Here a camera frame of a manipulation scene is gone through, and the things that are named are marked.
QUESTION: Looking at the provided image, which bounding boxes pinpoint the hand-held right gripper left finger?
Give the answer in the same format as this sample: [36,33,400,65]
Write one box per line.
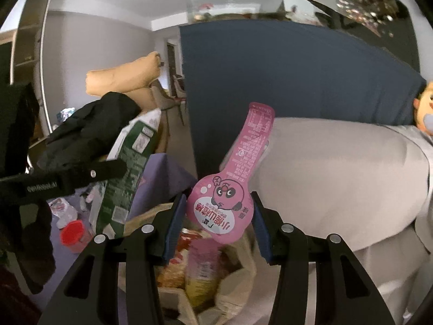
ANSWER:
[37,193,188,325]

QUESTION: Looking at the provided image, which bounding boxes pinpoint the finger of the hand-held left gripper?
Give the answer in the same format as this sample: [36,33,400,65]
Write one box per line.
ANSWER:
[64,158,127,192]

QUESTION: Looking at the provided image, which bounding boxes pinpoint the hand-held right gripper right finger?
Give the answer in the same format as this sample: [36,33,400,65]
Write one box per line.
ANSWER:
[250,191,397,325]

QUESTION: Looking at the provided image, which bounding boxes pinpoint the green snack bag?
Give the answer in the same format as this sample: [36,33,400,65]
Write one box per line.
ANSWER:
[91,108,162,241]

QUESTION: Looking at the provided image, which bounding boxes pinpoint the pink lollipop shaped wrapper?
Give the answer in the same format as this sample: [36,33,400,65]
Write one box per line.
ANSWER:
[185,102,275,244]

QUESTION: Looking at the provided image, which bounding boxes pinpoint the bin with beige plastic liner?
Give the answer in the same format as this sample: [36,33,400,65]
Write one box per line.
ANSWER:
[123,203,258,325]

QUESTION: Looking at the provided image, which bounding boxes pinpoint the small white wrapper scrap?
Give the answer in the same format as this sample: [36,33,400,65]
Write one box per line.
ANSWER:
[78,190,97,210]

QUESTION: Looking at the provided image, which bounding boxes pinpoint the crumpled white wrapper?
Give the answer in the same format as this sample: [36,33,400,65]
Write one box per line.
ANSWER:
[47,196,79,229]

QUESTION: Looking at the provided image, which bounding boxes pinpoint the red snack wrapper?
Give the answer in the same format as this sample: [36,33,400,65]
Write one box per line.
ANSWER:
[157,228,204,288]

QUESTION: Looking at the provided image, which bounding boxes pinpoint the black jacket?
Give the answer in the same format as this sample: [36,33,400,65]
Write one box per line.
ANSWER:
[35,91,142,180]

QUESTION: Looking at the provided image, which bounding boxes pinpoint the purple tablecloth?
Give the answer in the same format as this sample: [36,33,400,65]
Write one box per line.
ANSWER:
[27,152,198,312]

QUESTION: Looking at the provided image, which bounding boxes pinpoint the pink yellow snack packet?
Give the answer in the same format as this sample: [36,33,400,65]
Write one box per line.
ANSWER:
[185,240,224,308]

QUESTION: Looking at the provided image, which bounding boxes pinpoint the red lidded plastic container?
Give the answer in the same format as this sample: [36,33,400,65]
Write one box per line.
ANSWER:
[60,220,95,254]

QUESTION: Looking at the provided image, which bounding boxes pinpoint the colourful small packet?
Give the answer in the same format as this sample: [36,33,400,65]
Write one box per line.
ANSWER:
[54,107,76,122]

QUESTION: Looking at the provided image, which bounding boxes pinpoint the white bed sheet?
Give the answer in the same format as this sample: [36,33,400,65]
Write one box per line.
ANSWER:
[250,117,433,325]

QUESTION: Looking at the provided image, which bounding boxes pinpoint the wooden dining chair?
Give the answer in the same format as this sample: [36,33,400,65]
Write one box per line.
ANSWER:
[150,79,185,126]

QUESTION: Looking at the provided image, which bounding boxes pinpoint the dark blue cloth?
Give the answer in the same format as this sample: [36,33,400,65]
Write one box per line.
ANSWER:
[179,18,427,177]

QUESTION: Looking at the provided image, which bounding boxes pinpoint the orange faced plush toy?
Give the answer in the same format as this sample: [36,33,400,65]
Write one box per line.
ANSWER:
[413,81,433,132]

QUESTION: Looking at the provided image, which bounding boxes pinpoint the beige wall cabinet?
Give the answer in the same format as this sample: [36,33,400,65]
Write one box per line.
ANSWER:
[10,0,55,85]

